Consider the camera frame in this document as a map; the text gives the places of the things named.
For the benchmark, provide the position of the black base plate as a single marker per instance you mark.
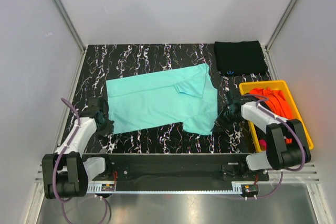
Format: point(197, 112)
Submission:
point(139, 168)

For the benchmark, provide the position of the white slotted cable duct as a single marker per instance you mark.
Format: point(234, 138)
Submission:
point(165, 187)

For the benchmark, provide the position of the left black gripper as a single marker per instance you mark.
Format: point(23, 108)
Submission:
point(109, 127)

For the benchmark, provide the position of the teal t shirt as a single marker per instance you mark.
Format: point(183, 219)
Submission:
point(150, 100)

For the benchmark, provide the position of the orange t shirt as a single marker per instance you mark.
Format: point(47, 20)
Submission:
point(276, 101)

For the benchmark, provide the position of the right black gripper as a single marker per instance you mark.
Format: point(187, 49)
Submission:
point(218, 126)

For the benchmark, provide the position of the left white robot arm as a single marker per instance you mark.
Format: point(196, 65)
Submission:
point(65, 174)

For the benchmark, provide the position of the yellow plastic bin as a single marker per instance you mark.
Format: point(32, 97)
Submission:
point(246, 87)

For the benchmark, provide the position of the magenta t shirt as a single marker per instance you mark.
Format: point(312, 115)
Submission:
point(262, 144)

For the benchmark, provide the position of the folded black t shirt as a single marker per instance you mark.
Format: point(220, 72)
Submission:
point(238, 58)

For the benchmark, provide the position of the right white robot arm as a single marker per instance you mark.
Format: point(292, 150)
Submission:
point(286, 141)

